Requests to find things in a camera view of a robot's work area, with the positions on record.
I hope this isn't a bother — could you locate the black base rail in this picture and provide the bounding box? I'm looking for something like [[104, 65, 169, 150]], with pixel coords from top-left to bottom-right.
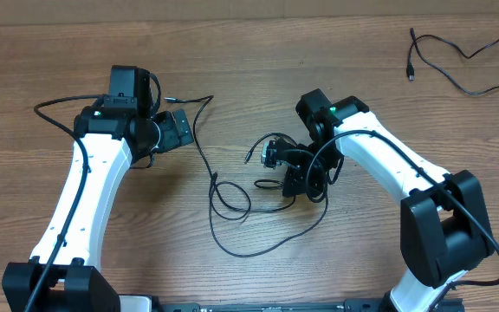
[[119, 294, 465, 312]]

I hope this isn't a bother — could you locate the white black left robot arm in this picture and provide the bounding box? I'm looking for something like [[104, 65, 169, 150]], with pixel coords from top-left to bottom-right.
[[2, 65, 193, 311]]

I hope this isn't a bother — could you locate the black USB cable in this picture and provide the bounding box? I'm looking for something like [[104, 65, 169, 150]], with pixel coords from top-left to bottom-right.
[[207, 132, 330, 259], [163, 94, 297, 221], [405, 26, 499, 97]]

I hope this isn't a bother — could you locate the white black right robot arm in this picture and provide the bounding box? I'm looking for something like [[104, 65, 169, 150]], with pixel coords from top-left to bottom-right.
[[261, 89, 495, 311]]

